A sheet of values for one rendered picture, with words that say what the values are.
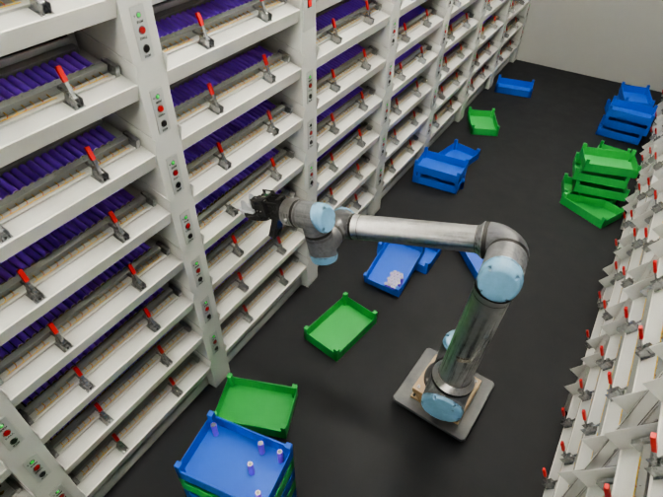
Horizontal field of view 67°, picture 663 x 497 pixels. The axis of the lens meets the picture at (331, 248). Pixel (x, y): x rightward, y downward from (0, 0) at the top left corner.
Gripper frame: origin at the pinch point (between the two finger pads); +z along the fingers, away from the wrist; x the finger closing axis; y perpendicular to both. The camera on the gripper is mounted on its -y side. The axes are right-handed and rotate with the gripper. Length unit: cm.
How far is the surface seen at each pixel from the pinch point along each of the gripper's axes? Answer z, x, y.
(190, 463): -13, 65, -53
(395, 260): -8, -80, -79
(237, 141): 5.8, -12.1, 19.6
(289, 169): 6.3, -34.8, -3.1
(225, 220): 6.2, 4.4, -3.1
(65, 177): 1, 50, 39
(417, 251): -17, -89, -79
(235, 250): 11.7, 1.0, -20.3
